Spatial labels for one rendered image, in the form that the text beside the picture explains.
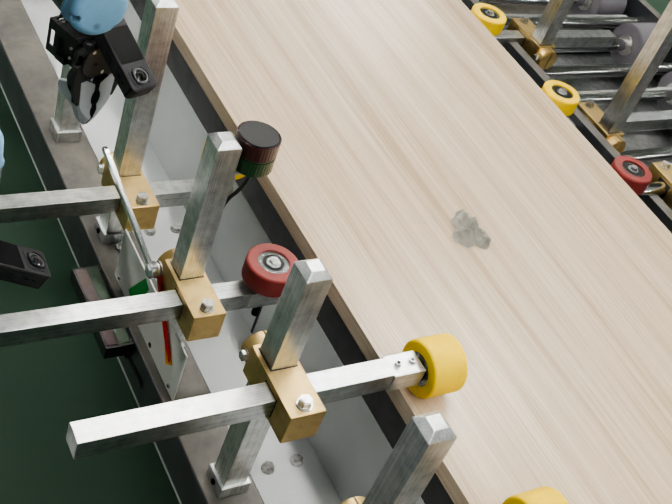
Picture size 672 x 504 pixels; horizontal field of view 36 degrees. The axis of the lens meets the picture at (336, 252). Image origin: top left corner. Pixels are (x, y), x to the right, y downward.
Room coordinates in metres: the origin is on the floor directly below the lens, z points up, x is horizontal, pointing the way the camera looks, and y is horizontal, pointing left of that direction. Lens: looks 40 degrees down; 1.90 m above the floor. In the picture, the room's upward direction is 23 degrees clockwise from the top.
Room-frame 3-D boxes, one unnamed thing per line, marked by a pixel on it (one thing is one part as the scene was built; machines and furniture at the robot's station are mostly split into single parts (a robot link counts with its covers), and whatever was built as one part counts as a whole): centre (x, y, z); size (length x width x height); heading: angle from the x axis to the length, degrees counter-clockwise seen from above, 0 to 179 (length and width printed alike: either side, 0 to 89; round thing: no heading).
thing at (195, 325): (1.06, 0.17, 0.85); 0.14 x 0.06 x 0.05; 43
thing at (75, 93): (1.18, 0.42, 1.03); 0.05 x 0.02 x 0.09; 154
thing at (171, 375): (1.08, 0.22, 0.75); 0.26 x 0.01 x 0.10; 43
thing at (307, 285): (0.89, 0.02, 0.89); 0.04 x 0.04 x 0.48; 43
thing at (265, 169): (1.11, 0.15, 1.08); 0.06 x 0.06 x 0.02
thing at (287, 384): (0.87, 0.00, 0.95); 0.14 x 0.06 x 0.05; 43
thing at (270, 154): (1.11, 0.15, 1.10); 0.06 x 0.06 x 0.02
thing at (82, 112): (1.19, 0.44, 0.99); 0.06 x 0.03 x 0.09; 64
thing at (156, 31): (1.26, 0.35, 0.92); 0.04 x 0.04 x 0.48; 43
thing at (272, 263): (1.12, 0.08, 0.85); 0.08 x 0.08 x 0.11
